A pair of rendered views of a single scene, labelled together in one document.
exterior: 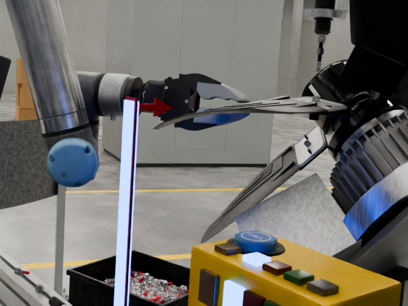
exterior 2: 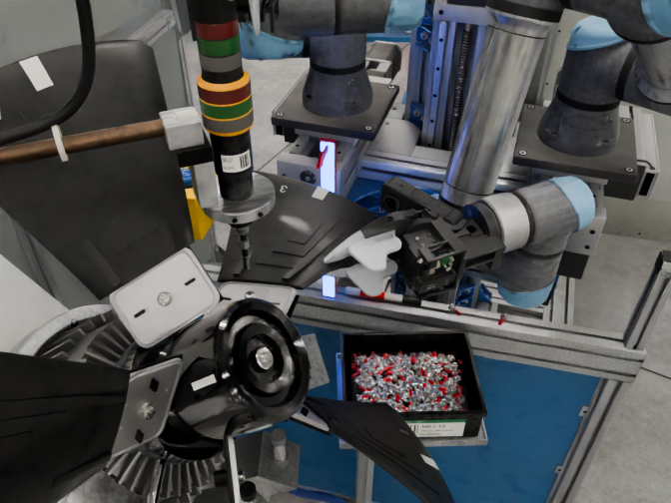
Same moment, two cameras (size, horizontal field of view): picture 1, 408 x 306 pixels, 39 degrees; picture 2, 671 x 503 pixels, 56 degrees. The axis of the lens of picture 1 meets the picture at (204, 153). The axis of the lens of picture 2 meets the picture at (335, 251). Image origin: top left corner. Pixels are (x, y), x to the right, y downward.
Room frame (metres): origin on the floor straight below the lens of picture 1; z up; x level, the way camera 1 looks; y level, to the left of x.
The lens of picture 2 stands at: (1.38, -0.40, 1.68)
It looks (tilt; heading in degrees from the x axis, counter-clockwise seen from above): 41 degrees down; 143
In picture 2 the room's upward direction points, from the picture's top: straight up
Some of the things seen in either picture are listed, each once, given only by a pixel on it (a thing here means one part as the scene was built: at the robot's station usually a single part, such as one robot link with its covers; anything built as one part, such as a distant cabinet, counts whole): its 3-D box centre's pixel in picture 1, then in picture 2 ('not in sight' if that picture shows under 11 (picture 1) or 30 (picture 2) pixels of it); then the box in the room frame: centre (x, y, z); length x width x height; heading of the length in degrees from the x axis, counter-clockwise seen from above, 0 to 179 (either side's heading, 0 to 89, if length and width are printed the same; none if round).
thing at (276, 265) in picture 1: (277, 268); not in sight; (0.45, -0.07, 1.08); 0.02 x 0.02 x 0.01; 39
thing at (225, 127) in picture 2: not in sight; (227, 114); (0.94, -0.18, 1.42); 0.04 x 0.04 x 0.01
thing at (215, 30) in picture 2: not in sight; (216, 24); (0.94, -0.18, 1.50); 0.03 x 0.03 x 0.01
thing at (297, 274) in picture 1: (299, 277); not in sight; (0.44, -0.08, 1.08); 0.02 x 0.02 x 0.01; 39
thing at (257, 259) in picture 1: (256, 258); not in sight; (0.47, -0.05, 1.08); 0.02 x 0.02 x 0.01; 39
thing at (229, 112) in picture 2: not in sight; (226, 100); (0.94, -0.18, 1.43); 0.04 x 0.04 x 0.01
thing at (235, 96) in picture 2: not in sight; (224, 86); (0.94, -0.18, 1.44); 0.04 x 0.04 x 0.01
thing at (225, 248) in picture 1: (227, 249); not in sight; (0.50, -0.03, 1.08); 0.02 x 0.02 x 0.01; 39
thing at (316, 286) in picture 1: (322, 287); not in sight; (0.42, -0.10, 1.08); 0.02 x 0.02 x 0.01; 39
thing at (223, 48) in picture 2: not in sight; (218, 40); (0.94, -0.18, 1.48); 0.03 x 0.03 x 0.01
